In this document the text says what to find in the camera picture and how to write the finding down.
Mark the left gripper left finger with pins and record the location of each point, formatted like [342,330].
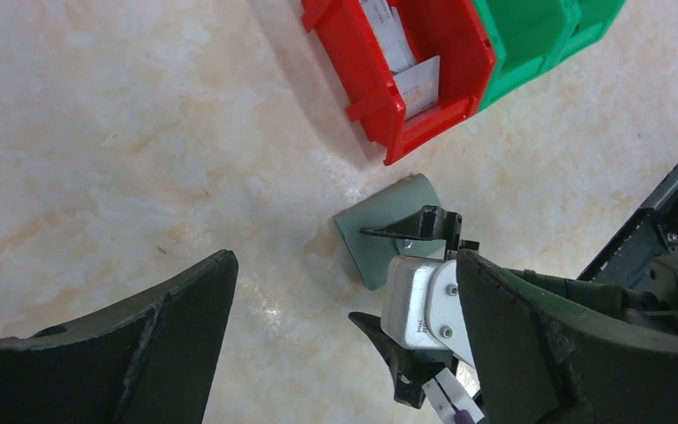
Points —
[150,358]

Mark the middle green plastic bin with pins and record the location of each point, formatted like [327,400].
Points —
[527,37]

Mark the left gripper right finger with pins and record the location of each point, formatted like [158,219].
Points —
[546,355]

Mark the red plastic bin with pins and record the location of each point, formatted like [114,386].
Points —
[451,29]

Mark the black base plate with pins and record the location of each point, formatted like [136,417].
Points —
[651,231]

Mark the green plastic bin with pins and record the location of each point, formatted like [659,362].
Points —
[595,18]
[527,37]

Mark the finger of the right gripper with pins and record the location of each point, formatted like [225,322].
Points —
[430,223]
[409,369]

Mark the right green plastic bin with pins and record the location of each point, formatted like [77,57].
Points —
[595,18]

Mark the grey-green card holder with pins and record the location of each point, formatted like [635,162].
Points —
[372,255]

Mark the white cards in red bin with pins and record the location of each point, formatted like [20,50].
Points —
[417,82]

